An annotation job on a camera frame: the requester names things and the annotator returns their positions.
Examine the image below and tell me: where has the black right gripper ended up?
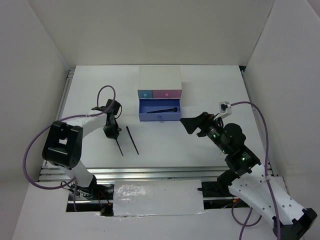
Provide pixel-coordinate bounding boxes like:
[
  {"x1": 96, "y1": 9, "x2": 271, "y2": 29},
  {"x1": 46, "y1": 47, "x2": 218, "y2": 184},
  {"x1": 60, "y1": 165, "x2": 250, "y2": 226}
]
[{"x1": 179, "y1": 110, "x2": 230, "y2": 154}]

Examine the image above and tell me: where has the black fan makeup brush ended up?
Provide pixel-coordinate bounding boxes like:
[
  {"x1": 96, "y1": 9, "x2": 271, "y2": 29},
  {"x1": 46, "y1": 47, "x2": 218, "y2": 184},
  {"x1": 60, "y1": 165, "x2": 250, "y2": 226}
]
[{"x1": 147, "y1": 107, "x2": 178, "y2": 114}]

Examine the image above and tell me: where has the thin black makeup brush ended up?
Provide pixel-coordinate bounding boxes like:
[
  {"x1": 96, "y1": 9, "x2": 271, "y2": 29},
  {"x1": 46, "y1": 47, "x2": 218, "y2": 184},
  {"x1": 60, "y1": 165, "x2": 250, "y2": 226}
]
[{"x1": 126, "y1": 126, "x2": 140, "y2": 155}]

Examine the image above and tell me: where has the pink drawer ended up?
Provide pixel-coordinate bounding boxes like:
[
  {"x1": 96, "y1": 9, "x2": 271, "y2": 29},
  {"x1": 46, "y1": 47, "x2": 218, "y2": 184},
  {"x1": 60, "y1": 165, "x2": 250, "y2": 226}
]
[{"x1": 152, "y1": 89, "x2": 182, "y2": 99}]

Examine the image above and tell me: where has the purple drawer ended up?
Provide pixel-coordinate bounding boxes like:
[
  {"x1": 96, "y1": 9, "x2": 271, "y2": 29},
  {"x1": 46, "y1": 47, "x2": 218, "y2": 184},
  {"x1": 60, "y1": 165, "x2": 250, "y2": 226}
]
[{"x1": 138, "y1": 98, "x2": 181, "y2": 122}]

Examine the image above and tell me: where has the light blue drawer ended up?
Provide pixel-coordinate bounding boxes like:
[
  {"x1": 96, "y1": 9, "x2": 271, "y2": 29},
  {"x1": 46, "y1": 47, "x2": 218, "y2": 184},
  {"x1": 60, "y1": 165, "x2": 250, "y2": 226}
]
[{"x1": 137, "y1": 89, "x2": 153, "y2": 99}]

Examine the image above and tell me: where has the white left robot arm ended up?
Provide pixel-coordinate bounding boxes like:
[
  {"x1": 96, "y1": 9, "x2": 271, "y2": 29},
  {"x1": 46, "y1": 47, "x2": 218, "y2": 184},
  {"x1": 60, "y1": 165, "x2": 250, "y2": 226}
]
[{"x1": 42, "y1": 99, "x2": 122, "y2": 200}]

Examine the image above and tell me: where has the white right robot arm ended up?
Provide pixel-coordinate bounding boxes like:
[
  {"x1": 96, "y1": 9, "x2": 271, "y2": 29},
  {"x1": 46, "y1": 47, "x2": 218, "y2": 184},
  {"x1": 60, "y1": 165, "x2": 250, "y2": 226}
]
[{"x1": 180, "y1": 112, "x2": 317, "y2": 240}]

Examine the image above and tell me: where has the white drawer cabinet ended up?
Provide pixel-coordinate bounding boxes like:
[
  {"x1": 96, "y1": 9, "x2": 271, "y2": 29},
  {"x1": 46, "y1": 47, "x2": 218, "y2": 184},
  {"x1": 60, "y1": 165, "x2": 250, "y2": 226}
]
[{"x1": 137, "y1": 66, "x2": 182, "y2": 91}]

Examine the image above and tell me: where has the white foam block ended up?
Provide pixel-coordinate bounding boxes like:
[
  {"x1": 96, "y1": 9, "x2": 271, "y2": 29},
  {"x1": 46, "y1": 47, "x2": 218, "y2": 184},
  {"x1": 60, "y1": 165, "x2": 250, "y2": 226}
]
[{"x1": 113, "y1": 179, "x2": 205, "y2": 217}]

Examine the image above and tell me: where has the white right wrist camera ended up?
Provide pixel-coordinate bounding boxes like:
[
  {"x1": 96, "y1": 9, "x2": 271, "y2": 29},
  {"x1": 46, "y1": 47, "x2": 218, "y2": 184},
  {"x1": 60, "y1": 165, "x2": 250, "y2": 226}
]
[{"x1": 214, "y1": 101, "x2": 232, "y2": 120}]

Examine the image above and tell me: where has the aluminium rail frame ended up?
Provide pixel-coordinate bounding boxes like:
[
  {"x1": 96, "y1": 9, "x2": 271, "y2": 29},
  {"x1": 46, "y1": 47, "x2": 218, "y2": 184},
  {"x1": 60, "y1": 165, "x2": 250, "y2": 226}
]
[{"x1": 38, "y1": 167, "x2": 251, "y2": 181}]

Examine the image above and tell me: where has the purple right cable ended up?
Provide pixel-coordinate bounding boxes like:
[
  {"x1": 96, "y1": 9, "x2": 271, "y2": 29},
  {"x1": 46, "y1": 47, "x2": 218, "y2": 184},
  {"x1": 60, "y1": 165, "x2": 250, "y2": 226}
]
[{"x1": 231, "y1": 101, "x2": 281, "y2": 240}]

